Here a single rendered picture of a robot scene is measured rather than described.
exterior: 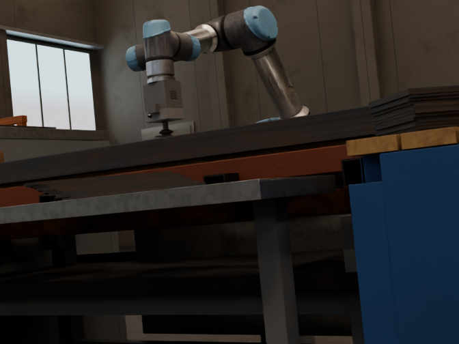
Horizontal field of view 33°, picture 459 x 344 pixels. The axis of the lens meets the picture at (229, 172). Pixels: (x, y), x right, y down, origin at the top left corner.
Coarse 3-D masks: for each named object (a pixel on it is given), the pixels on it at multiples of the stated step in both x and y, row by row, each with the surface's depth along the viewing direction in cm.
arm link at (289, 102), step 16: (224, 16) 252; (240, 16) 247; (256, 16) 244; (272, 16) 250; (224, 32) 250; (240, 32) 247; (256, 32) 245; (272, 32) 248; (256, 48) 249; (272, 48) 252; (256, 64) 255; (272, 64) 253; (272, 80) 256; (288, 80) 258; (272, 96) 260; (288, 96) 259; (288, 112) 261; (304, 112) 263
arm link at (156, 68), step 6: (156, 60) 208; (162, 60) 208; (168, 60) 209; (150, 66) 208; (156, 66) 208; (162, 66) 208; (168, 66) 209; (150, 72) 208; (156, 72) 208; (162, 72) 208; (168, 72) 208; (174, 72) 211
